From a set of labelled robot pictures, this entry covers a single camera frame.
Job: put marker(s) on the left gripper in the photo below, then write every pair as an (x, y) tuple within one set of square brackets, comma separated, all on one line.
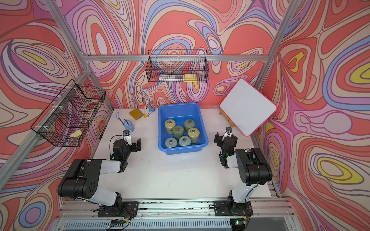
[(134, 149)]

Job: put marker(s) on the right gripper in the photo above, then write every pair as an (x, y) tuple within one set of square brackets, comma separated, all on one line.
[(218, 140)]

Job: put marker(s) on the yellow-green tea canister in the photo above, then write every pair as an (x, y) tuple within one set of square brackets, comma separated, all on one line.
[(194, 134)]

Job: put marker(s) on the grey-blue tea canister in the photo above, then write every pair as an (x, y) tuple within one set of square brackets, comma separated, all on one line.
[(184, 141), (171, 142)]

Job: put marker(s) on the dark green tea canister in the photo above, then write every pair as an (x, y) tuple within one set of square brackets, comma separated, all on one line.
[(178, 131)]

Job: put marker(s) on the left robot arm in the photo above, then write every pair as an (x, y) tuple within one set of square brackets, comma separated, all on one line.
[(81, 181)]

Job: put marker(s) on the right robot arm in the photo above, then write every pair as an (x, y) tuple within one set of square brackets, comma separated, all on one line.
[(254, 171)]

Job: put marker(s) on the olive green tea canister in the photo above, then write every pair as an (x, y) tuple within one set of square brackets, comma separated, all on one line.
[(188, 124)]

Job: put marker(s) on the blue plastic basket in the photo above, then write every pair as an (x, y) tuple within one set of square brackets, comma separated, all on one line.
[(180, 113)]

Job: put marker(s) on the pale yellow tea canister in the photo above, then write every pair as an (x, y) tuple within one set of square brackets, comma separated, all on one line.
[(169, 125)]

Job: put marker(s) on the yellow sponge in basket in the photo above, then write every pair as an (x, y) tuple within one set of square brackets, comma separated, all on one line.
[(76, 134)]

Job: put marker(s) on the yellow box in basket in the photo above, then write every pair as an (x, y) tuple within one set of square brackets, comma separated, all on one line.
[(191, 78)]

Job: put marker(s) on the wooden easel stand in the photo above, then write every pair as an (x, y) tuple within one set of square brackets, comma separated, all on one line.
[(231, 123)]

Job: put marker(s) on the yellow sticky note pad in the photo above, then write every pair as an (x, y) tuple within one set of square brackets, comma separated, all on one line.
[(136, 113)]

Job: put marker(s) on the blue binder clip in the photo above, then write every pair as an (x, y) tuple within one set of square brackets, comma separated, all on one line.
[(151, 110)]

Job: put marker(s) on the white board pink frame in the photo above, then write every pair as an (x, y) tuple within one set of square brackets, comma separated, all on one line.
[(247, 108)]

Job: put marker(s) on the black wire basket left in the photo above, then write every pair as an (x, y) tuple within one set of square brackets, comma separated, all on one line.
[(75, 107)]

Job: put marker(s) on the black wire basket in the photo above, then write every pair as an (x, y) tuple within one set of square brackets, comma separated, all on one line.
[(75, 107), (166, 65)]

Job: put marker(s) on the black wire basket back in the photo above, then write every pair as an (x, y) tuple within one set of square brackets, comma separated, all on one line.
[(166, 65)]

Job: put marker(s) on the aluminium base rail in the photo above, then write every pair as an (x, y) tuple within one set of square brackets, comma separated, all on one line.
[(269, 214)]

